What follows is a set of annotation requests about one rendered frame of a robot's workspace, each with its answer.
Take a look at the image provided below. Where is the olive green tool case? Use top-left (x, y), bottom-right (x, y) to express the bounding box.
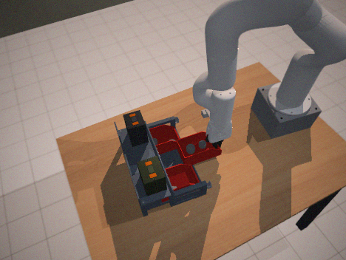
top-left (137, 156), bottom-right (167, 196)

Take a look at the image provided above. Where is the red bin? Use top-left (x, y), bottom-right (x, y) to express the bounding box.
top-left (176, 131), bottom-right (220, 165)
top-left (149, 124), bottom-right (180, 154)
top-left (165, 164), bottom-right (200, 191)

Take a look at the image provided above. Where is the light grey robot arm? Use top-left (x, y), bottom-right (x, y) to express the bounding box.
top-left (193, 0), bottom-right (346, 128)

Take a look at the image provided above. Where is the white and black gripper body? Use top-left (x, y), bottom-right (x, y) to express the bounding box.
top-left (206, 121), bottom-right (232, 143)

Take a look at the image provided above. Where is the dark grey tool case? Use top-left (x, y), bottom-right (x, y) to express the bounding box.
top-left (123, 110), bottom-right (149, 147)

